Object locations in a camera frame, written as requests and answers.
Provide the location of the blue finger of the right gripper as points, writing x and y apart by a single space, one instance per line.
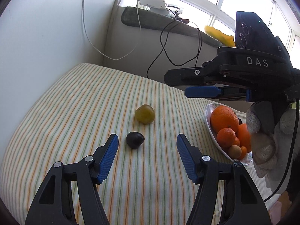
191 76
224 93

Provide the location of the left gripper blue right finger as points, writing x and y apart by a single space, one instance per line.
190 156

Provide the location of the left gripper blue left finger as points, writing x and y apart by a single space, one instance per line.
107 158

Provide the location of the large dimpled orange with stem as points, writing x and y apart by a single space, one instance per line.
224 117

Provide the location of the small mandarin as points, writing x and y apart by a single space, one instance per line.
236 142
226 137

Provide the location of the small tan fruit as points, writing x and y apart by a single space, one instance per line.
234 152

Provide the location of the small orange kumquat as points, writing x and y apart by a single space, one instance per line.
244 152

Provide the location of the floral white plate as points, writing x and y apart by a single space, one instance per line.
208 111

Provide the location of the large smooth orange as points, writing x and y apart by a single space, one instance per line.
244 136

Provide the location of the right hand white glove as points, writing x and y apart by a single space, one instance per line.
270 141

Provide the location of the dark purple plum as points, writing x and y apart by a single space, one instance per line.
134 139

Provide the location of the green yellow plum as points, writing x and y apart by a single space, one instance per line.
145 114

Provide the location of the striped table cloth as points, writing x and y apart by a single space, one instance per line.
148 185

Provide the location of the white power strip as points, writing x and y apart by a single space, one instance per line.
156 6

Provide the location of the grey window sill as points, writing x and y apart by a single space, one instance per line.
150 20

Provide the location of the white cabinet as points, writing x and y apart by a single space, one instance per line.
40 41

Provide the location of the white window frame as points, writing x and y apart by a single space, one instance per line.
279 15

